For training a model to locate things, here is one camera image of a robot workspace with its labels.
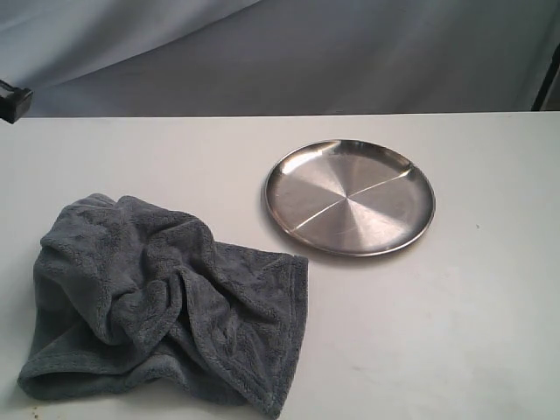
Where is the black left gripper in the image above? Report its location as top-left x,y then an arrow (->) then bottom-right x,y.
1,80 -> 32,124

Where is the grey fleece towel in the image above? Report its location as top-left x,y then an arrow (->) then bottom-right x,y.
17,194 -> 308,419

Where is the grey backdrop cloth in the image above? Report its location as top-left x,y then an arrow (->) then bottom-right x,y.
1,1 -> 559,117

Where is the round steel plate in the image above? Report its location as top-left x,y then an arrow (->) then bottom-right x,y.
262,139 -> 436,257

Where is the black backdrop stand pole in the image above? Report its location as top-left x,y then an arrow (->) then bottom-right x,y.
531,24 -> 559,112

